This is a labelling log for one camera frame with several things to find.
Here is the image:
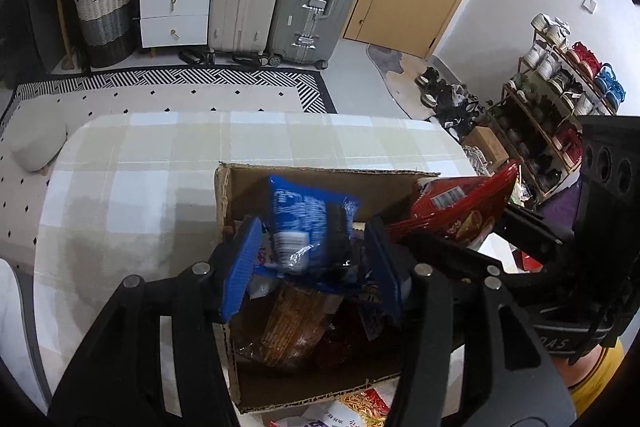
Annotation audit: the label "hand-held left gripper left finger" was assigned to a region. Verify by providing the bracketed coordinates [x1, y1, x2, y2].
[47, 216, 266, 427]

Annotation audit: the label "checked tablecloth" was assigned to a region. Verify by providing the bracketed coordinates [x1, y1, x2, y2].
[35, 109, 481, 427]

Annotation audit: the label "blue cookie packet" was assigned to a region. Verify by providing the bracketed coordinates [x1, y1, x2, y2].
[267, 174, 361, 293]

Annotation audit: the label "small cardboard box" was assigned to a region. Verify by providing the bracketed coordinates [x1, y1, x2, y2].
[462, 126, 511, 164]

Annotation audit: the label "white chair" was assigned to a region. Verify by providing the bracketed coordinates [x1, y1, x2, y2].
[0, 257, 53, 408]

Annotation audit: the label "large cardboard box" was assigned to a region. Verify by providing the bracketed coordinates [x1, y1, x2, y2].
[214, 162, 546, 415]

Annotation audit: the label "grey doormat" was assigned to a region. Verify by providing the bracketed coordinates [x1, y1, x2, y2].
[366, 43, 481, 122]

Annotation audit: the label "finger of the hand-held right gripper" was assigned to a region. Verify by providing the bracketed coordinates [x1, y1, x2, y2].
[492, 202, 576, 258]
[400, 232, 506, 288]

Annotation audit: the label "grey cushion stool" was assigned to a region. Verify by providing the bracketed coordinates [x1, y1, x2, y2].
[9, 121, 69, 172]

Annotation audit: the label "pile of dark shoes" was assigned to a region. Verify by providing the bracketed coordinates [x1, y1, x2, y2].
[414, 66, 488, 140]

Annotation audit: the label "wooden shoe rack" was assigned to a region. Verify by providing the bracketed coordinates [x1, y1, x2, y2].
[487, 14, 626, 202]

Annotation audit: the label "rows of assorted shoes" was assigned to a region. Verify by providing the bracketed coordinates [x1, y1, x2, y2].
[500, 13, 627, 198]

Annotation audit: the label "white red noodle snack bag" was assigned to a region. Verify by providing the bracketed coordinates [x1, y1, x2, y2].
[265, 387, 396, 427]

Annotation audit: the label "purple bag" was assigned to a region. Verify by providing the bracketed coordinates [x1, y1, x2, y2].
[537, 184, 583, 238]

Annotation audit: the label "red cookie packet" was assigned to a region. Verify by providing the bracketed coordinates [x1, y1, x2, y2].
[385, 159, 521, 243]

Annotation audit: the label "white cloth bundle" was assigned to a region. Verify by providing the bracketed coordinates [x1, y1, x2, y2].
[462, 146, 493, 180]

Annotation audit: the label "woven laundry basket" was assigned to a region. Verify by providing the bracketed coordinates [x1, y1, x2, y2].
[73, 0, 137, 68]

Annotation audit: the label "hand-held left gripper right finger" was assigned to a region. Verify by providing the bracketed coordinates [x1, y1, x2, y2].
[364, 218, 576, 427]

